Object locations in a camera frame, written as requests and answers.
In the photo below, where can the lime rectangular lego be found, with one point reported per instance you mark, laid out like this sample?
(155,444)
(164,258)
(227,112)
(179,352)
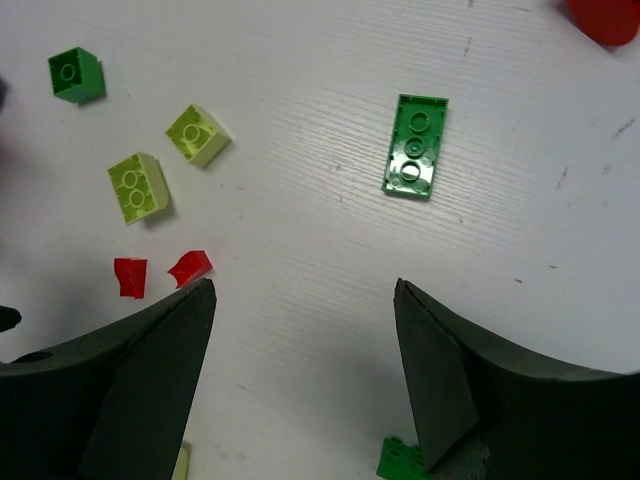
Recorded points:
(139,186)

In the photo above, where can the dark green square lego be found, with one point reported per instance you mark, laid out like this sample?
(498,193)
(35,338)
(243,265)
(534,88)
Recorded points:
(76,76)

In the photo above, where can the lime square lego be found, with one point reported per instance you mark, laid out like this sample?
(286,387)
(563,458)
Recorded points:
(198,136)

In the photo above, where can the large red lego piece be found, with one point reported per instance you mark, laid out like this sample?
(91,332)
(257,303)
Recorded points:
(610,23)

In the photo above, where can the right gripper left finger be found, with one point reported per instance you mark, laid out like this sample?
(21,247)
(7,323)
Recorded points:
(111,404)

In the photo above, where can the small red lego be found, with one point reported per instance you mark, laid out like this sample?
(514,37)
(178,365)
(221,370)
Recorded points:
(131,275)
(189,267)

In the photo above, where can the lime lego near front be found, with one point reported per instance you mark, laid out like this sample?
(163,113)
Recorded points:
(181,468)

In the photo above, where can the green flat lego plate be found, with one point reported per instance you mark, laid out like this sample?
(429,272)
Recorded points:
(414,146)

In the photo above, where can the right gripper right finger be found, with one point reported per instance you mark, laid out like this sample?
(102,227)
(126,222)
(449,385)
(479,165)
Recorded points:
(485,407)

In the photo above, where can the green stepped lego piece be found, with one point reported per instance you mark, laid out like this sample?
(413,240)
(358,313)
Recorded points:
(399,461)

